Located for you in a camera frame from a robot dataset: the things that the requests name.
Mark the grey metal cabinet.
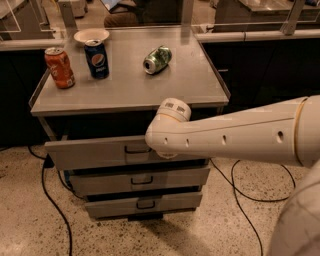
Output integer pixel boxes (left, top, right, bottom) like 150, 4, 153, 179
28, 25, 232, 151

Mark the grey drawer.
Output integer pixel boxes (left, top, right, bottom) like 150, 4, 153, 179
85, 192, 202, 219
45, 135, 198, 170
70, 165, 209, 196

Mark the blue pepsi can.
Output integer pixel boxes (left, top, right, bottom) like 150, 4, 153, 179
84, 39, 109, 79

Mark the grey bottom drawer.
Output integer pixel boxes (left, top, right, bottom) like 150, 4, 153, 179
85, 192, 202, 219

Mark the white horizontal rail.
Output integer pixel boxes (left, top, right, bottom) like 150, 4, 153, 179
195, 29, 320, 43

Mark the orange soda can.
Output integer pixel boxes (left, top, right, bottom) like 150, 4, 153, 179
45, 47, 75, 89

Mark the black floor cable right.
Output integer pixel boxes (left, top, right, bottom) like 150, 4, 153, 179
209, 158, 297, 256

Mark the grey top drawer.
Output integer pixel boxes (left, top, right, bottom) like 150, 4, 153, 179
45, 135, 198, 170

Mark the grey middle drawer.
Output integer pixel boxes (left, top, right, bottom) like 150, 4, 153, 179
70, 165, 209, 196

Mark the black floor cable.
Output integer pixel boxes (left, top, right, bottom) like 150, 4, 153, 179
26, 145, 84, 256
209, 158, 297, 256

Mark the grey background table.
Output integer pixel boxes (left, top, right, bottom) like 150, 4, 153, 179
213, 0, 320, 33

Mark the green crushed soda can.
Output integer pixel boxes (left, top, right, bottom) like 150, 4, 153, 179
143, 45, 172, 75

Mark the black floor cable left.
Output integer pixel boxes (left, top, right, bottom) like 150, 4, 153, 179
26, 145, 84, 256

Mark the white bowl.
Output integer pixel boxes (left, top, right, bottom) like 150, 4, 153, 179
74, 28, 110, 44

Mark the seated person in background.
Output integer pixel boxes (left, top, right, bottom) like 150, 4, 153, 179
104, 0, 183, 28

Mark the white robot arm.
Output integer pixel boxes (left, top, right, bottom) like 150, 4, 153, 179
145, 95, 320, 256

